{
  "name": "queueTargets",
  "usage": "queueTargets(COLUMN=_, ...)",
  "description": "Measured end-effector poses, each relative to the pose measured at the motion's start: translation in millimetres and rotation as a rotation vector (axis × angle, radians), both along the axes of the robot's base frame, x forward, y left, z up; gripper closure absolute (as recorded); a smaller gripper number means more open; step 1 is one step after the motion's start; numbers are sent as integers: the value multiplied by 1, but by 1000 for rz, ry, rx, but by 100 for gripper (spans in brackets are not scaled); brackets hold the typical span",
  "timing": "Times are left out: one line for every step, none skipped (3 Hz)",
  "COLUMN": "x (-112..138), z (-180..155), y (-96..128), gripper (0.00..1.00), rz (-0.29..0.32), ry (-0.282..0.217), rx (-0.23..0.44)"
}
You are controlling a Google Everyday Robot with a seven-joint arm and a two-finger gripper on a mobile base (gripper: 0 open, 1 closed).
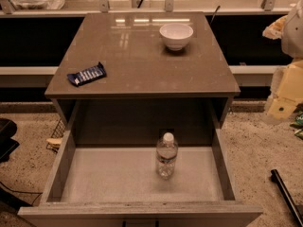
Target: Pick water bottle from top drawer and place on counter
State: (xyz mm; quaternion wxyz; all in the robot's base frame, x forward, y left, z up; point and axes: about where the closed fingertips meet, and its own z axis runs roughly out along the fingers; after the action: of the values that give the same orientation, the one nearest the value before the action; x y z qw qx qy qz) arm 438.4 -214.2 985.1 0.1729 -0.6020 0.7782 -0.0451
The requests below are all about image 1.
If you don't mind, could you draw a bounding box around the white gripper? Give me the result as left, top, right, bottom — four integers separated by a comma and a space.
262, 15, 303, 124

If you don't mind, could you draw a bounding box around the clear plastic water bottle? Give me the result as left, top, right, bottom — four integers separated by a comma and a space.
156, 132, 178, 179

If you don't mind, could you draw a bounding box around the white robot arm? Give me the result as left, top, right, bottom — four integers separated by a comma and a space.
262, 0, 303, 124

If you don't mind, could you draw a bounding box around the open grey top drawer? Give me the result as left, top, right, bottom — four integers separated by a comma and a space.
19, 123, 262, 227

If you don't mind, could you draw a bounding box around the green snack bag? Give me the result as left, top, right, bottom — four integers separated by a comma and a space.
290, 112, 303, 140

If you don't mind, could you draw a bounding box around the white ceramic bowl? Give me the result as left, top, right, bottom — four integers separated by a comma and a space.
159, 23, 193, 51

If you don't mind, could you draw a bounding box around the black bar on floor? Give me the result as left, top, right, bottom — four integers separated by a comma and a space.
271, 169, 303, 227

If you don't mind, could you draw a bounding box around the blue snack bar wrapper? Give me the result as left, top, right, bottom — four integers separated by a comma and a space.
67, 62, 107, 87

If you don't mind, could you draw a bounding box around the black object at left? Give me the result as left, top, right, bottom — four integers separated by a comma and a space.
0, 118, 19, 162

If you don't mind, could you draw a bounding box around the wire basket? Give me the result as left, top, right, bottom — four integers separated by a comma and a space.
46, 120, 65, 153

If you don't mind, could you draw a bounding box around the black floor cable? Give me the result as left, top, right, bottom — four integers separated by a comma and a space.
0, 182, 44, 206

